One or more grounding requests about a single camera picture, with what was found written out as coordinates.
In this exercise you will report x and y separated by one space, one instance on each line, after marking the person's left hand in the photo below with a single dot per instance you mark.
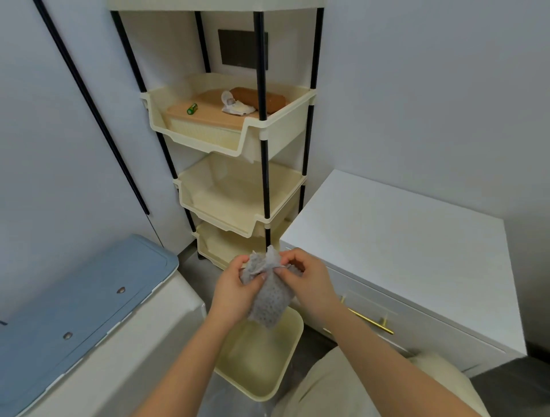
230 294

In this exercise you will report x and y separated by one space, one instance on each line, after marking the person's right hand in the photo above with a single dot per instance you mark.
313 285

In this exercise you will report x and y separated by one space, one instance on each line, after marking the person's left thumb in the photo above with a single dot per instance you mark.
254 280

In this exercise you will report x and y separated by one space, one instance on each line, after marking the person's right thumb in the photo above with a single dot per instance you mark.
287 273

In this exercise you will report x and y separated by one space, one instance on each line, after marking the grey textured cloth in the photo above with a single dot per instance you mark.
270 303

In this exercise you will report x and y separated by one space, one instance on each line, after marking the person's right forearm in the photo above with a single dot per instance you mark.
386 365

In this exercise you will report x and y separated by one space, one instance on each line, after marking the person's left forearm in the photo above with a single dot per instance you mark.
184 369

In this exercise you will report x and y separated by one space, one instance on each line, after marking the cream rack basket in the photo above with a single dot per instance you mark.
215 245
258 365
283 133
223 195

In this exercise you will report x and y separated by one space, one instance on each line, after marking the person's beige trousers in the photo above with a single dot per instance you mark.
313 391

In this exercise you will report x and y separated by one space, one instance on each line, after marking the white drawer cabinet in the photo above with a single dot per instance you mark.
408 240

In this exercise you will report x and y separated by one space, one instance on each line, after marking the white storage box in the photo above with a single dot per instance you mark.
141 356

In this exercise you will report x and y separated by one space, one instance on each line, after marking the blue storage box lid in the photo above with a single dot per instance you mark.
86 292

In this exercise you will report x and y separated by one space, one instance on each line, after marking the white crumpled packet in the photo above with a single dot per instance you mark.
239 109

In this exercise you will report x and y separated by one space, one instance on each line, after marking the small green battery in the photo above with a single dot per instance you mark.
192 108

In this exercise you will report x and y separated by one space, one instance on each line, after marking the brown cylindrical roll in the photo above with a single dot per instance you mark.
248 94

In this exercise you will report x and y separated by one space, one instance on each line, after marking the cream rack top shelf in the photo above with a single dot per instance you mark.
215 4

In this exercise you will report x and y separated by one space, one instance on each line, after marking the black pole rack frame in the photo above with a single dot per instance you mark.
263 172

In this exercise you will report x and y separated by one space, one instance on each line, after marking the dark wall switch panel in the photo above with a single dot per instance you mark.
236 47

